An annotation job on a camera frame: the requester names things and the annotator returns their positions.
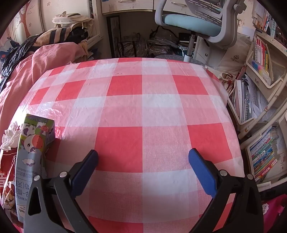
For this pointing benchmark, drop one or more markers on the pink bag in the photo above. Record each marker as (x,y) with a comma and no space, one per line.
(275,215)

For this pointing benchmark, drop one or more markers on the row of upright books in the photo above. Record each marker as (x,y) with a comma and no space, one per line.
(261,53)

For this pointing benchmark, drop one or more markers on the cream tote bag tree print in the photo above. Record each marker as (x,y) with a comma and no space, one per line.
(235,58)

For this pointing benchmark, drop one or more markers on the grey blue office chair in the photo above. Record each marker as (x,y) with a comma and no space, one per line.
(190,23)

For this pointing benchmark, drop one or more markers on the tote bag red print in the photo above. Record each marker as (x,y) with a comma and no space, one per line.
(229,84)

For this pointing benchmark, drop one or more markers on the cartoon cow milk carton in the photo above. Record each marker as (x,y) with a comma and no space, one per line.
(31,143)

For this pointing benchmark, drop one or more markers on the stack of magazines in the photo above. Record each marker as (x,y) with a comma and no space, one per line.
(248,100)

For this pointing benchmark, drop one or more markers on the pink duvet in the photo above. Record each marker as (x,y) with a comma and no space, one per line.
(33,65)

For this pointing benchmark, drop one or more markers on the white desk with drawers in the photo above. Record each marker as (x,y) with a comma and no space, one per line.
(125,6)

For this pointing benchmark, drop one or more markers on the row of colourful books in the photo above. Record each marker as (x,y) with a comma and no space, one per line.
(264,156)

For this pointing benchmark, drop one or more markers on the white wardrobe tree decor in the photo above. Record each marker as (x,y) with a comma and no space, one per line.
(44,13)

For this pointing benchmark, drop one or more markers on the beige dark striped cloth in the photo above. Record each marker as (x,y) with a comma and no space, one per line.
(53,33)

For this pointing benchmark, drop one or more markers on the red white checkered tablecloth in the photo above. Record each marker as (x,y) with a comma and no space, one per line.
(143,100)

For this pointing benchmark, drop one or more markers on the red snack bag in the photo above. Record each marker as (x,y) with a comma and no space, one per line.
(6,163)

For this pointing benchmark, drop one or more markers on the dark folded clothing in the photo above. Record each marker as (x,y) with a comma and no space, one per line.
(78,33)

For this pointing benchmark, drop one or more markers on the small white tissue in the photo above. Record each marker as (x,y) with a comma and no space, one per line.
(11,139)

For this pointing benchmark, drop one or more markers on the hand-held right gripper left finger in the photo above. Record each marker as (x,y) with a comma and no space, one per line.
(86,170)

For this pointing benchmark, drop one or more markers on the shelf of books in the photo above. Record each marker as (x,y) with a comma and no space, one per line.
(264,20)

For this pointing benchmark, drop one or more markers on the black shiny jacket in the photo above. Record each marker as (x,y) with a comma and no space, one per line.
(20,48)

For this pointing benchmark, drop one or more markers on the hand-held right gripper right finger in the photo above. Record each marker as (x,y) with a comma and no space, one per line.
(203,172)

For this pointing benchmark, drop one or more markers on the pink curtain blue print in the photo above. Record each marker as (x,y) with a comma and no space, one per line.
(6,50)

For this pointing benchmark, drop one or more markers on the white bookshelf rack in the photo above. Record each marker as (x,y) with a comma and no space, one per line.
(248,67)

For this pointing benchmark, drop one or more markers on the pile of plastic-wrapped bundles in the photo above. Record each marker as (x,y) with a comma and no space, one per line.
(154,44)

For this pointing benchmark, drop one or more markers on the cream canvas bag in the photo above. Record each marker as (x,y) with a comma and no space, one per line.
(65,20)

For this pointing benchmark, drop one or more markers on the white drawer cabinet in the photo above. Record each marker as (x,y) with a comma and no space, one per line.
(208,53)

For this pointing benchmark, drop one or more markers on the dark framed board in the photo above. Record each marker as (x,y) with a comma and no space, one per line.
(114,35)

